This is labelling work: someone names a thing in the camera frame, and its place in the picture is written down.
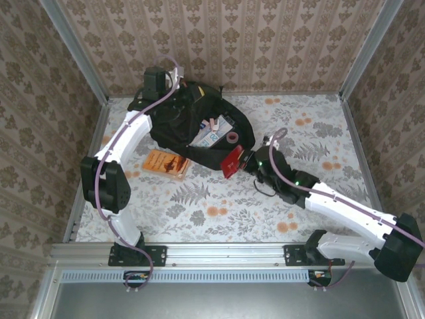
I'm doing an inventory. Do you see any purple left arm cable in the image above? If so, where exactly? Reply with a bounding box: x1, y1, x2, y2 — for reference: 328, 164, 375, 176
96, 55, 182, 295

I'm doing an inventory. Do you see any red leather wallet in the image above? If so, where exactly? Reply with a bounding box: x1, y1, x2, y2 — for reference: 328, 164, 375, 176
219, 145, 248, 180

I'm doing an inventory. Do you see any aluminium corner post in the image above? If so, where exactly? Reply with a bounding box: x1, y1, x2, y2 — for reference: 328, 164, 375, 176
340, 0, 404, 100
39, 0, 110, 104

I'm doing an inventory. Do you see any grey metal panel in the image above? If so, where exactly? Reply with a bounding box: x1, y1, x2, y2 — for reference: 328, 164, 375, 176
49, 280, 412, 319

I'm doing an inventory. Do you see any aluminium table edge rail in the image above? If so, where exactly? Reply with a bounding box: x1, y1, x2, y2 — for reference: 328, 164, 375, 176
338, 94, 392, 242
108, 89, 343, 99
62, 99, 110, 243

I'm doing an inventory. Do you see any floral printed tablecloth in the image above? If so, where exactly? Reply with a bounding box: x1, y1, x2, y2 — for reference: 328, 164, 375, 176
75, 94, 383, 243

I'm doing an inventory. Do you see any orange paperback book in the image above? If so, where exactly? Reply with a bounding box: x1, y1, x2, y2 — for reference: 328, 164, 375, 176
141, 148, 192, 182

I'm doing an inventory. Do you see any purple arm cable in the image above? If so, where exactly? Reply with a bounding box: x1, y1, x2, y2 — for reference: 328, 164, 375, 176
268, 128, 425, 293
96, 55, 182, 295

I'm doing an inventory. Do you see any wide aluminium base rail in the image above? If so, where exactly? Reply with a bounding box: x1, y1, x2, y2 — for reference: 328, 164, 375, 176
49, 241, 412, 266

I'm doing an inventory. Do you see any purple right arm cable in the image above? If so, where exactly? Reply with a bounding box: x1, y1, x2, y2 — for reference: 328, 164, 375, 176
268, 128, 425, 293

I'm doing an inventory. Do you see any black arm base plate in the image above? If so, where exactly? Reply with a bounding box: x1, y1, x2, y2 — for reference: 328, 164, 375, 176
284, 245, 346, 266
108, 245, 167, 267

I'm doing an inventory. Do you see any grey slotted cable duct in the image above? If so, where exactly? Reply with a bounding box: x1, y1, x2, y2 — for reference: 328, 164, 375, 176
61, 268, 311, 283

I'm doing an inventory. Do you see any black fabric backpack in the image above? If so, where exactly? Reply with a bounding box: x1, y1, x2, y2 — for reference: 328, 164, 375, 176
127, 81, 256, 172

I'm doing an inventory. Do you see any thin black right gripper cable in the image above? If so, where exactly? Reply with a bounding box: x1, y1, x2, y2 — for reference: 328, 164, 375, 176
253, 175, 277, 197

